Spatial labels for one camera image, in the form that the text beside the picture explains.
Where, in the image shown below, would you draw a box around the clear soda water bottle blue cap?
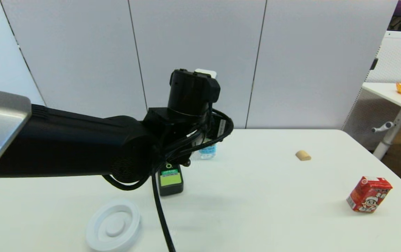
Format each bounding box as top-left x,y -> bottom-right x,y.
199,143 -> 217,160

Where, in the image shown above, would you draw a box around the black bottle with green label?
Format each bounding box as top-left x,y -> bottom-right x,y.
158,162 -> 184,196

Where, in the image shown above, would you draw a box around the red cartoon milk carton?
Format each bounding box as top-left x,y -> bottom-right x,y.
346,176 -> 393,213

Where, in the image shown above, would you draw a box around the white side desk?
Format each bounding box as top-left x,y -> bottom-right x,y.
361,82 -> 401,161

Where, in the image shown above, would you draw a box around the white perforated panel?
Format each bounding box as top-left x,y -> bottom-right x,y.
342,31 -> 401,151

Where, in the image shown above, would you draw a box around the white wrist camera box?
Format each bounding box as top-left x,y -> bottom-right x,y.
195,69 -> 217,79

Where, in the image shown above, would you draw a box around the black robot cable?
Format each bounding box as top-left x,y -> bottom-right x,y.
102,108 -> 234,252

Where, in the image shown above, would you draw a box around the grey desk crank handle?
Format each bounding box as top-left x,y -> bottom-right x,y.
371,122 -> 395,134

